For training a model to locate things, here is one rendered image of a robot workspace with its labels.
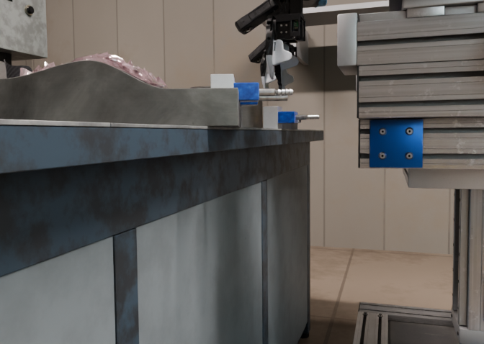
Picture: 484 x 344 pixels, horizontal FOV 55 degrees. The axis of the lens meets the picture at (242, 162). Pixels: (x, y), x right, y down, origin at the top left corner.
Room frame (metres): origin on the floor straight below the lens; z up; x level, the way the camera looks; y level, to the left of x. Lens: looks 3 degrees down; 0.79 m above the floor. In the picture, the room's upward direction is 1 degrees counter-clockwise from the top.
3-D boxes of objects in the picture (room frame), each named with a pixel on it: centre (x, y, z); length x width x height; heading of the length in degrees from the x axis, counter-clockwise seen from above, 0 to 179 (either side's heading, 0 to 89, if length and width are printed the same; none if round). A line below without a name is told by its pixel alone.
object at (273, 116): (1.14, -0.12, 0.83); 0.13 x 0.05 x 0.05; 72
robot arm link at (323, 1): (1.48, -0.21, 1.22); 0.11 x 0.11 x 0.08; 78
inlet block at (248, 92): (0.76, -0.02, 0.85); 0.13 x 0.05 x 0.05; 89
